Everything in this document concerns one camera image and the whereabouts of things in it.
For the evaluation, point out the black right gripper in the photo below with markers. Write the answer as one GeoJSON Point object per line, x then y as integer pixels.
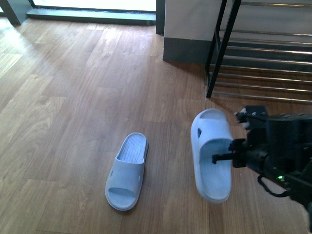
{"type": "Point", "coordinates": [281, 153]}

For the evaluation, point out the light blue slipper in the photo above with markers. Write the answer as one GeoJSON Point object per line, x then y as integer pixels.
{"type": "Point", "coordinates": [124, 182]}
{"type": "Point", "coordinates": [211, 135]}

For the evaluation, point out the black metal shoe rack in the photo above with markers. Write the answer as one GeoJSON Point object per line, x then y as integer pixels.
{"type": "Point", "coordinates": [261, 44]}

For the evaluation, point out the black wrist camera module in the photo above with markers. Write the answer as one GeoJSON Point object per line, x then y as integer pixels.
{"type": "Point", "coordinates": [252, 117]}

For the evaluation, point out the dark window frame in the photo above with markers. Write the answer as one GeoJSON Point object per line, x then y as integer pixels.
{"type": "Point", "coordinates": [18, 11]}

